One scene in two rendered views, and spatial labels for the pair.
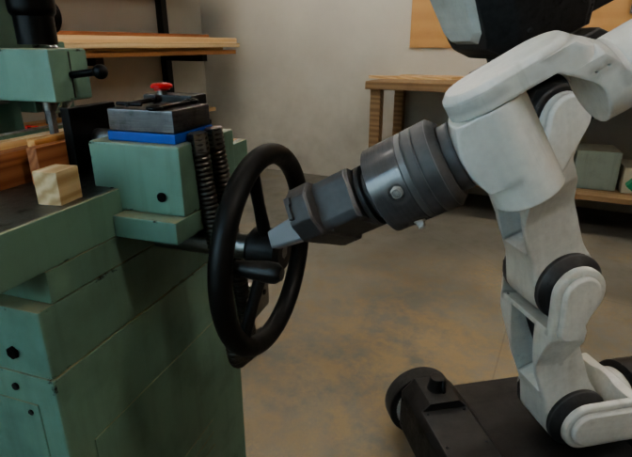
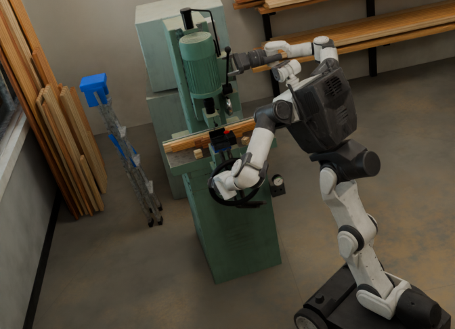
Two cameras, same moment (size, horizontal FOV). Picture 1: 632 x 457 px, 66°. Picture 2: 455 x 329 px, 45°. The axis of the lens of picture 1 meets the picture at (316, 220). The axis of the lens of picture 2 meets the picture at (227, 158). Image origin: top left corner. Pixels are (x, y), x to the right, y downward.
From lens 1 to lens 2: 2.48 m
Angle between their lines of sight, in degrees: 57
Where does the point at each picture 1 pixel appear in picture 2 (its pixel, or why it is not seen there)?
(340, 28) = not seen: outside the picture
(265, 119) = not seen: outside the picture
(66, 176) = (198, 153)
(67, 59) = (212, 118)
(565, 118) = (324, 177)
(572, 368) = (363, 273)
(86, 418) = (201, 202)
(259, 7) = not seen: outside the picture
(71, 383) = (197, 193)
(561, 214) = (342, 209)
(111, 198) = (208, 158)
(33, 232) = (187, 164)
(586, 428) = (361, 298)
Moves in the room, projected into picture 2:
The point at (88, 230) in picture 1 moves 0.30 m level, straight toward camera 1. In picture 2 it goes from (202, 164) to (170, 196)
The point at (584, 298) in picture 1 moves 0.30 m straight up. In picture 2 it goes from (345, 243) to (341, 192)
